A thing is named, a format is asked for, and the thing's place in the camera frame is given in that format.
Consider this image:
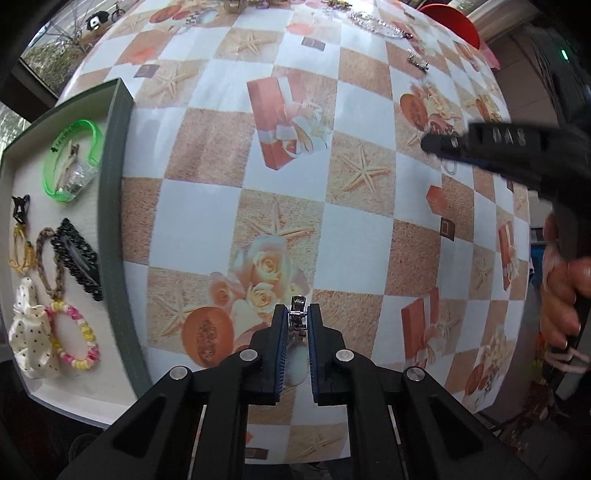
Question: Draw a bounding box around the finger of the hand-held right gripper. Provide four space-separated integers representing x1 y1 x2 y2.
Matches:
421 130 504 174

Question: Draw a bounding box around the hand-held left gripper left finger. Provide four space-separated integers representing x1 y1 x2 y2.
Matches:
58 304 289 480

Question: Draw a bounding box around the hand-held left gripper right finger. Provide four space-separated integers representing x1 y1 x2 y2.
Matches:
307 304 539 480

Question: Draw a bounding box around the small silver clip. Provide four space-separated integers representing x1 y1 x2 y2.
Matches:
287 295 309 340

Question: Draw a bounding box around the pink yellow spiral hair tie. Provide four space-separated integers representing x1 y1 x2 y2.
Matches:
46 301 100 371

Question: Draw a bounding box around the black beaded snap clip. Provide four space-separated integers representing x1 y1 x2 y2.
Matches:
51 218 103 303

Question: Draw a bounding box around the dark green jewelry tray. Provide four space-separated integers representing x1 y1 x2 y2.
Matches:
0 78 153 425

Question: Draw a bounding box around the brown braided hair tie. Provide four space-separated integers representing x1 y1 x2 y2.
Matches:
35 226 66 301

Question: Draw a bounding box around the white polka dot scrunchie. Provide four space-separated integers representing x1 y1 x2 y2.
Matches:
8 278 61 380

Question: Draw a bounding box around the small bronze hair clip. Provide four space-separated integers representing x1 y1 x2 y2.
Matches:
58 143 83 185

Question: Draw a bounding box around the black claw hair clip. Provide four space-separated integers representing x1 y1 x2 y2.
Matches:
11 195 32 224

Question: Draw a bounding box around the person's right hand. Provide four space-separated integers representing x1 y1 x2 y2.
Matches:
539 213 591 352

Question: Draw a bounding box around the black device with green light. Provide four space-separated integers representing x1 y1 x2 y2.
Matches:
531 23 591 137

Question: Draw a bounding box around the red plastic stool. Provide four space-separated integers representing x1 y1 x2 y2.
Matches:
418 4 483 49

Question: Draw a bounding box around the white cord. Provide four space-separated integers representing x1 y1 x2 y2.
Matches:
545 348 591 376

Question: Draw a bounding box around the green translucent bracelet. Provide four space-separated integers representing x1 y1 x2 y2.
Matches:
43 119 103 204

